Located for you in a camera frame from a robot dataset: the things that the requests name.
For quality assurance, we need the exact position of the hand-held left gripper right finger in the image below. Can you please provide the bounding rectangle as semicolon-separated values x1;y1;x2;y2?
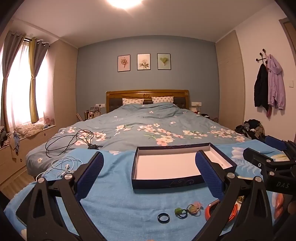
195;150;281;241

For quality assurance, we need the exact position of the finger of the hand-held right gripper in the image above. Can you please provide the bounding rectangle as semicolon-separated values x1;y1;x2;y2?
243;148;281;172
265;136;296;161

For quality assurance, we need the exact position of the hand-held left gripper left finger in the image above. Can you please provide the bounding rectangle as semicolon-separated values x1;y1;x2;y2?
15;151;104;241

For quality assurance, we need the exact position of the orange watch band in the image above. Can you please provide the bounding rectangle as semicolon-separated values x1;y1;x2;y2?
205;201;239;225

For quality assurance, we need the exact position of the dark blue shallow box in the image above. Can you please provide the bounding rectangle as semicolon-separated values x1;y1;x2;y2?
131;142;237;190

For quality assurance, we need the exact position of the pile of dark clothes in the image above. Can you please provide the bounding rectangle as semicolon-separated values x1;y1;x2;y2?
235;119;266;142

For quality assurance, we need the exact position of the nightstand clutter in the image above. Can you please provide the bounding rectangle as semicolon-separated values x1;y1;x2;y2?
84;105;103;120

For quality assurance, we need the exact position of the black jacket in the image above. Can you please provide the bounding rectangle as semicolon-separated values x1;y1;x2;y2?
254;63;270;112

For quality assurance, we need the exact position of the purple jacket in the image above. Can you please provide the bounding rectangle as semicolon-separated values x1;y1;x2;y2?
266;54;286;118

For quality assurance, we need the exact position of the blue flower print blanket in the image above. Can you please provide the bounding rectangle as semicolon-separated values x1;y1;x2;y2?
5;139;296;241

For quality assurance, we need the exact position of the window seat cabinet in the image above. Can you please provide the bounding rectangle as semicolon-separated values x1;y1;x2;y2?
0;125;57;179

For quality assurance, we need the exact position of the grey blue floral duvet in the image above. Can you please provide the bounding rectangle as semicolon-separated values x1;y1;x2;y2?
25;103;252;176

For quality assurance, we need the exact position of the crumpled light bedding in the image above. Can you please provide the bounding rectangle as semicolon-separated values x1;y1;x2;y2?
14;123;45;138

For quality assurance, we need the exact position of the beige wardrobe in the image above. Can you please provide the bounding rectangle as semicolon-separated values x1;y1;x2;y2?
216;30;245;130
53;38;79;132

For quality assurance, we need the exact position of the white patterned pillow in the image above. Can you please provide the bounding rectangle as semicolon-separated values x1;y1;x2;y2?
151;96;174;104
122;98;145;106

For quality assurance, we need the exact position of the grey and yellow curtain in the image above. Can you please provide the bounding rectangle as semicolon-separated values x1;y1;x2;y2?
0;31;26;133
28;37;50;124

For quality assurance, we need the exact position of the heap of clothes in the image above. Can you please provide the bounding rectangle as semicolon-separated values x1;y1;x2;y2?
0;126;21;153

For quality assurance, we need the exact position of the wooden headboard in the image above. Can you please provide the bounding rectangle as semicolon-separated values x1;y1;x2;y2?
106;90;190;114

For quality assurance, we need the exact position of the white sheer curtain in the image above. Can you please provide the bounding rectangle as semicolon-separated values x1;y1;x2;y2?
5;39;47;130

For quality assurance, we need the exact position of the pink flower framed picture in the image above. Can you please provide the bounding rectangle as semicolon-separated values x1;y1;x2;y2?
117;55;131;72

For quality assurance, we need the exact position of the wooden door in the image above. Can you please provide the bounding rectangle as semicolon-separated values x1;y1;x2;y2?
279;17;296;58

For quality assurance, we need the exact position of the green leaf framed picture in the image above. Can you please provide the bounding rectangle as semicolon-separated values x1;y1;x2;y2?
157;53;171;70

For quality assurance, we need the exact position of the white flower framed picture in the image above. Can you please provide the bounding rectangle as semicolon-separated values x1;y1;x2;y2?
137;54;151;70

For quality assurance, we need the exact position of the ceiling lamp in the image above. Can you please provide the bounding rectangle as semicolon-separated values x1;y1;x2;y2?
105;0;144;10

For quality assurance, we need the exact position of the black cable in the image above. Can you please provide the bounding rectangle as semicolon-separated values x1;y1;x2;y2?
45;129;103;158

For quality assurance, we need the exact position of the white earphone cable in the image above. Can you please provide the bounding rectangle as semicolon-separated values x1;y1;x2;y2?
38;156;80;179

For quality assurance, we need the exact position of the wall coat rack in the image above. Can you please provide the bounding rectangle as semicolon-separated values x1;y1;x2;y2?
258;49;271;64

